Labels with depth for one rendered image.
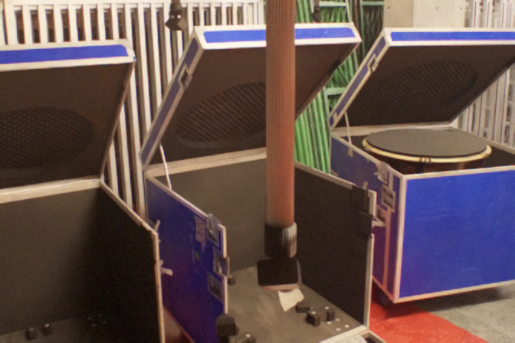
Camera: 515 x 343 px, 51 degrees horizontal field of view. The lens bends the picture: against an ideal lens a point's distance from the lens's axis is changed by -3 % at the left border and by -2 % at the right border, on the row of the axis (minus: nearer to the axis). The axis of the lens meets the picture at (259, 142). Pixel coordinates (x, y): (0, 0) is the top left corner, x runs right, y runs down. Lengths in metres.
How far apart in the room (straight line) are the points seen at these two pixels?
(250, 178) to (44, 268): 1.36
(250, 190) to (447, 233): 1.24
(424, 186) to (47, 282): 2.18
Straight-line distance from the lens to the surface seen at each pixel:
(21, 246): 3.17
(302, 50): 2.73
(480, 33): 3.63
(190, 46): 2.46
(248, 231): 3.68
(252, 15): 4.60
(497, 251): 3.72
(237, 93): 2.94
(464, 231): 3.52
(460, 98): 4.31
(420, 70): 3.83
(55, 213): 3.14
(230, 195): 3.52
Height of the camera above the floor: 1.86
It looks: 14 degrees down
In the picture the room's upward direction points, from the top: straight up
